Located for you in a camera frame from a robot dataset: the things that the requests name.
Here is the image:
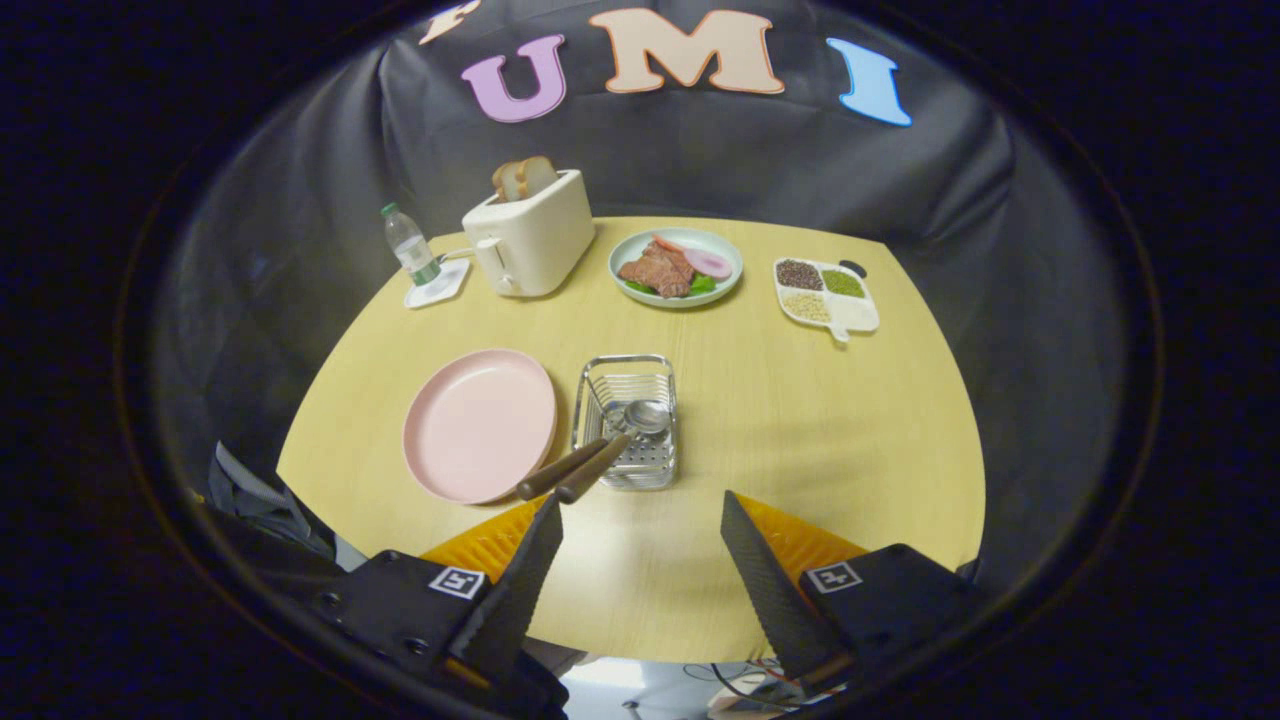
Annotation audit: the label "green lettuce leaf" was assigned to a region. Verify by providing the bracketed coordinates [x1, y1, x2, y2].
[625, 275, 719, 298]

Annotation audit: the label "fork with wooden handle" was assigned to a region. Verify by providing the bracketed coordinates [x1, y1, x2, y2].
[516, 402, 631, 502]

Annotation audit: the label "white divided tray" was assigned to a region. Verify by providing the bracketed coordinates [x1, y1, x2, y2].
[773, 257, 881, 344]

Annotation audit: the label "spoon with wooden handle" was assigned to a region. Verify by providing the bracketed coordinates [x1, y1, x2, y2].
[554, 399, 672, 505]

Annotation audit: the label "brown meat slices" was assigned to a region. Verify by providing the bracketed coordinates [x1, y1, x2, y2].
[617, 243, 696, 299]

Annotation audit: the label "light green plate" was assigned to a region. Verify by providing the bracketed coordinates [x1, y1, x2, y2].
[608, 227, 744, 308]

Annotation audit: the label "person's dark clothing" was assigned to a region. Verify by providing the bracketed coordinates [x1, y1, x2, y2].
[205, 443, 341, 561]

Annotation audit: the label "white square coaster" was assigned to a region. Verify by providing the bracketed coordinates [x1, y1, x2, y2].
[404, 259, 471, 309]

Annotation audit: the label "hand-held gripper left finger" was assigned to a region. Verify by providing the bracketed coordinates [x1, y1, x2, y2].
[310, 493, 566, 701]

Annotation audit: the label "white toaster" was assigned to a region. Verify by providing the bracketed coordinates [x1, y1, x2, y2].
[462, 169, 596, 298]

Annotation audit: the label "pink plate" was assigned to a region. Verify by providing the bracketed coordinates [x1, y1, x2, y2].
[403, 348, 558, 505]

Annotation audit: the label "metal wire basket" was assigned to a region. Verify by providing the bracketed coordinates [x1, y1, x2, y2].
[571, 354, 680, 492]

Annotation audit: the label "black cable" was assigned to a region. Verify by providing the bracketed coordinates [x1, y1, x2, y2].
[710, 662, 791, 706]

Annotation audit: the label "clear plastic water bottle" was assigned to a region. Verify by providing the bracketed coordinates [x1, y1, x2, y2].
[380, 203, 442, 288]

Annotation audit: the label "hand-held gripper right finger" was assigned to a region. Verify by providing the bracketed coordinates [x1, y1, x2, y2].
[720, 490, 986, 686]

